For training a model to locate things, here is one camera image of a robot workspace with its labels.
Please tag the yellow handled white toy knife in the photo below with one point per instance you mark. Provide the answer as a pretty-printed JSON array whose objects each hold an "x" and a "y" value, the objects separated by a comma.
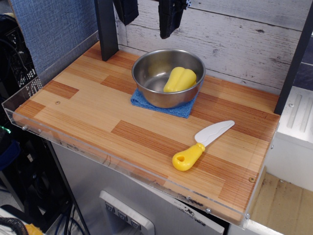
[{"x": 184, "y": 160}]

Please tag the black left vertical post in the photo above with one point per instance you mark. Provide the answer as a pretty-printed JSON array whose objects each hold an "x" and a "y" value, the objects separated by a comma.
[{"x": 106, "y": 28}]

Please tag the black plastic crate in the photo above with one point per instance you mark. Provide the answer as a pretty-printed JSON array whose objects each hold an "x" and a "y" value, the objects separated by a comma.
[{"x": 15, "y": 60}]

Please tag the yellow object bottom left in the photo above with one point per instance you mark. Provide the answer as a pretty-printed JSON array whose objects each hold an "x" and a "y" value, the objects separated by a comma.
[{"x": 33, "y": 230}]

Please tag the yellow toy bell pepper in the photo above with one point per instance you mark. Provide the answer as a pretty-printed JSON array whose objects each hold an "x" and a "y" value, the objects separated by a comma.
[{"x": 180, "y": 79}]

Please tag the black right vertical post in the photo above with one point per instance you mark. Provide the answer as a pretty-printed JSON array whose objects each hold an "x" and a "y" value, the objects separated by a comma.
[{"x": 295, "y": 63}]

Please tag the stainless steel cabinet with buttons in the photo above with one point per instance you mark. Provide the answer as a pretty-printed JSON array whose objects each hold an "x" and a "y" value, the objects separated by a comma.
[{"x": 113, "y": 199}]

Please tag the white plastic ridged box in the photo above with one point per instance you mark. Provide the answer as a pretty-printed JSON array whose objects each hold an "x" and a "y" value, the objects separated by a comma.
[{"x": 290, "y": 156}]

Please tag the black vertical post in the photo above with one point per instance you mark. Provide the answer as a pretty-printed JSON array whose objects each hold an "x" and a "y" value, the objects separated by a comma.
[
  {"x": 106, "y": 28},
  {"x": 295, "y": 63}
]

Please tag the stainless steel bowl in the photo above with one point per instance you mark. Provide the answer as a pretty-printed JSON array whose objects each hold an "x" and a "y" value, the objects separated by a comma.
[{"x": 152, "y": 70}]

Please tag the clear acrylic table edge guard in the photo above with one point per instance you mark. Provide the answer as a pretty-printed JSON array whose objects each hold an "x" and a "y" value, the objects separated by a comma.
[{"x": 211, "y": 160}]

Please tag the blue folded cloth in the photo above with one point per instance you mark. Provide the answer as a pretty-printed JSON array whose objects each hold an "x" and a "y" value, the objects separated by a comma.
[{"x": 184, "y": 110}]

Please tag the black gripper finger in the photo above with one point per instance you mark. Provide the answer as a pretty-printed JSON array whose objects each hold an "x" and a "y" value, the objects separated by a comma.
[
  {"x": 127, "y": 10},
  {"x": 170, "y": 14}
]

